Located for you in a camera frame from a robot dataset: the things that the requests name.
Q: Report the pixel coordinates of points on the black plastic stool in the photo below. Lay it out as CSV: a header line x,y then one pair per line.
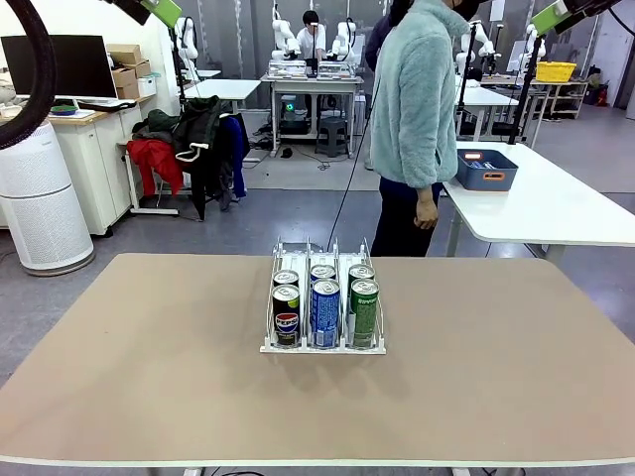
x,y
332,129

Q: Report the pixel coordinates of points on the blue jacket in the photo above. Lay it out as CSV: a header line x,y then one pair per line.
x,y
239,144

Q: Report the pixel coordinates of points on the seated background person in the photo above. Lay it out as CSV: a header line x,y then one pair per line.
x,y
310,37

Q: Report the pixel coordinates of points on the black face mask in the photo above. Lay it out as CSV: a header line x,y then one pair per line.
x,y
466,7

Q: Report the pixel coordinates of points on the white air purifier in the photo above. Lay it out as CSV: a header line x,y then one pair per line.
x,y
44,208

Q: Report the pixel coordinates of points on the black computer monitor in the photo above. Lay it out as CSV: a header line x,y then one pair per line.
x,y
59,64

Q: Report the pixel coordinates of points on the wooden shelf table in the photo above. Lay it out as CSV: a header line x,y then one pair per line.
x,y
565,85

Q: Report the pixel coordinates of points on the white paper poster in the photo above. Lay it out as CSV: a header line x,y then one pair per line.
x,y
497,10

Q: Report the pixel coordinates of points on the rear left silver can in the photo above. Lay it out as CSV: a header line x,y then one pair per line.
x,y
286,276

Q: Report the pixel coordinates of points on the white cabinet with wooden top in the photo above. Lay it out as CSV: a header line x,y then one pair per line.
x,y
99,158

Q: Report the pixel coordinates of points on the black Pepsi can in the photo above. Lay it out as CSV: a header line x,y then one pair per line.
x,y
287,322

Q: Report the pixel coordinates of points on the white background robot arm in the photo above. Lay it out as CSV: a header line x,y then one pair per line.
x,y
343,39
187,44
483,47
284,35
541,49

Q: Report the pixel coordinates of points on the person in teal fleece jacket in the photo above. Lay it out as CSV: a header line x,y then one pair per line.
x,y
412,99

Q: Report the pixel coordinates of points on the black tripod stand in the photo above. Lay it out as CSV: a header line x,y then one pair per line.
x,y
464,89
526,84

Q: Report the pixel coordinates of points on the green bowl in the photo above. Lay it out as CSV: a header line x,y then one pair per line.
x,y
63,109

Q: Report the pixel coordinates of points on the clear tray stack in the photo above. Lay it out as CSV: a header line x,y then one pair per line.
x,y
336,69
288,68

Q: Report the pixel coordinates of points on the black keyboard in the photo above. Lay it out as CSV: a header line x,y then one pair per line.
x,y
104,104

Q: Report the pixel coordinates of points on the dark green cloth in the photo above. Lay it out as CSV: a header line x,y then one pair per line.
x,y
161,121

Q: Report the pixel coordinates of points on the person's right forearm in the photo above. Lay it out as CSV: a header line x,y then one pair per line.
x,y
426,163

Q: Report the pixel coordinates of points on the small white side table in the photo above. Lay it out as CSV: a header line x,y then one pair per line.
x,y
154,212

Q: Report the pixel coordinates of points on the brown cardboard box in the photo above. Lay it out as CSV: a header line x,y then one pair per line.
x,y
123,77
143,69
124,53
128,90

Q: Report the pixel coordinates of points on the large white table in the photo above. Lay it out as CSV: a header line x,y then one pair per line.
x,y
546,198

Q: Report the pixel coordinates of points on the green soda can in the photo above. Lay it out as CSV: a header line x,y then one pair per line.
x,y
366,317
361,271

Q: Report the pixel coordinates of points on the red fire extinguisher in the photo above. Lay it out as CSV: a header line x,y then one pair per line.
x,y
601,96

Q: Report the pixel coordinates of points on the person's right hand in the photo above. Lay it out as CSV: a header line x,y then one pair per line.
x,y
426,210

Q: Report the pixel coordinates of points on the black jacket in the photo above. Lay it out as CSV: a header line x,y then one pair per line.
x,y
198,129

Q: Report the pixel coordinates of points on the background person in dark clothes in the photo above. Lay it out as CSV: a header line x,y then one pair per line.
x,y
377,44

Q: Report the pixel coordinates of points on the grey workstation table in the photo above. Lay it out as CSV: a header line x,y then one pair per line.
x,y
312,82

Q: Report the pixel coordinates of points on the white background desk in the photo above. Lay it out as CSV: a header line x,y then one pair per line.
x,y
486,96
223,88

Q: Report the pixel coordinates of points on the white storage box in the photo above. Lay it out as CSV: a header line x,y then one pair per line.
x,y
147,86

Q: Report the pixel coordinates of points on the black computer tower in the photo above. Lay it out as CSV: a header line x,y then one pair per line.
x,y
292,119

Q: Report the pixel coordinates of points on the yellow plastic crate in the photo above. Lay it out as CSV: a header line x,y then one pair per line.
x,y
555,72

